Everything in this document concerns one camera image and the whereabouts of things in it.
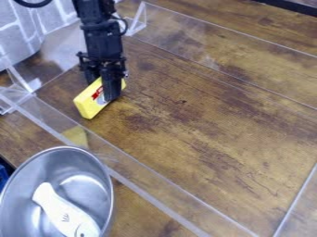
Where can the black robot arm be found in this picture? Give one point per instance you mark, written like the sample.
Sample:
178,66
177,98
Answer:
94,11

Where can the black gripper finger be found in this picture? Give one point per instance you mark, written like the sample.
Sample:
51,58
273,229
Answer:
111,81
92,74

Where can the grey brick pattern cloth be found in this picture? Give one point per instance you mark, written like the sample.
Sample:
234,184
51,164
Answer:
24,25

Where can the cream wooden fish toy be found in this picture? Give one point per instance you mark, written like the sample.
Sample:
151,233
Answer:
72,222

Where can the blue object at edge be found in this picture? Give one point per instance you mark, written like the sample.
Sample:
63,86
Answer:
3,177

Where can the silver metal bowl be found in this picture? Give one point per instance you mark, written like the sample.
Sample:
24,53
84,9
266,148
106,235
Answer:
80,180

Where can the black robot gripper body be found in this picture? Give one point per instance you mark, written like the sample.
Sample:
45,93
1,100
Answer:
104,46

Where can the clear acrylic barrier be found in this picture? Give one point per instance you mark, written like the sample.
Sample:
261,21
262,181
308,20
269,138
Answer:
51,71

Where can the yellow butter block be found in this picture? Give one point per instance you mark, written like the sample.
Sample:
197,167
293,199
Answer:
91,100

